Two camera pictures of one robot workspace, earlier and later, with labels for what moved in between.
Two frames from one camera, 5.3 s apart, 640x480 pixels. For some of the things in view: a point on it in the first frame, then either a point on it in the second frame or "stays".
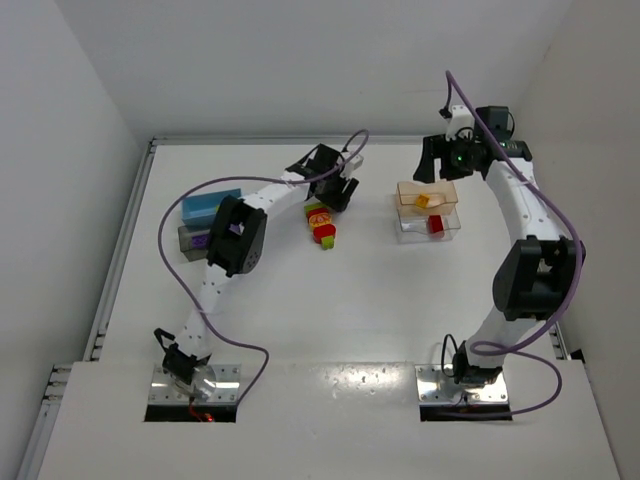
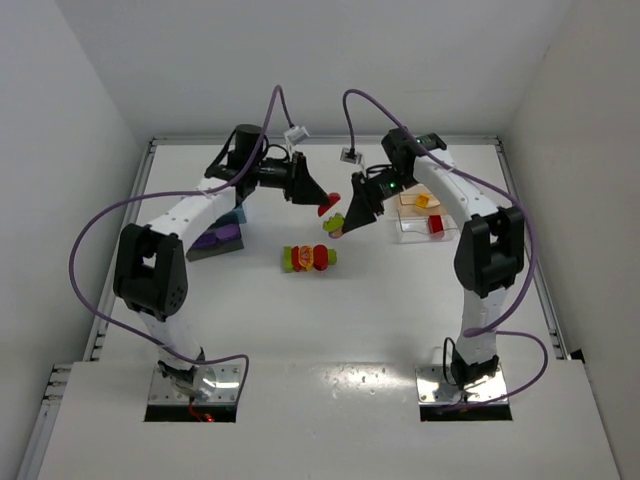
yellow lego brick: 422,200 stays
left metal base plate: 213,384 stays
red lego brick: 435,225 stays
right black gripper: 435,153 to 360,192
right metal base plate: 434,387 stays
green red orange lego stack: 320,222 to 308,258
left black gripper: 335,183 to 296,177
